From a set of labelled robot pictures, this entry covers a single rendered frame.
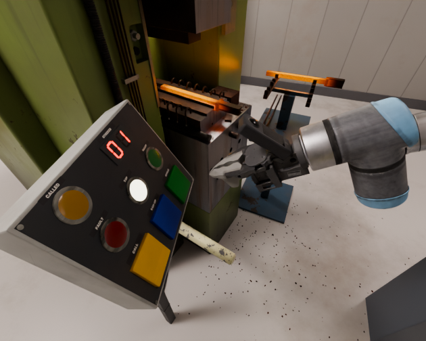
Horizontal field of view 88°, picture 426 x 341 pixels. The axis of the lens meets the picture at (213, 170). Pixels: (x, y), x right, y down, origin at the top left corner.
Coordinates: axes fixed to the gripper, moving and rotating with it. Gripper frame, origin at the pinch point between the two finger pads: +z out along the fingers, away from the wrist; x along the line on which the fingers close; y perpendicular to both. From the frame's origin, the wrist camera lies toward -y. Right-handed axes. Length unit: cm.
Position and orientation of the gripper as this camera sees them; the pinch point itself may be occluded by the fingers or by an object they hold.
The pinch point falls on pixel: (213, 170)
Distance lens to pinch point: 51.9
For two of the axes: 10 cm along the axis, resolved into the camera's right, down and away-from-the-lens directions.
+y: 4.9, 6.8, 5.5
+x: 1.4, -6.8, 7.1
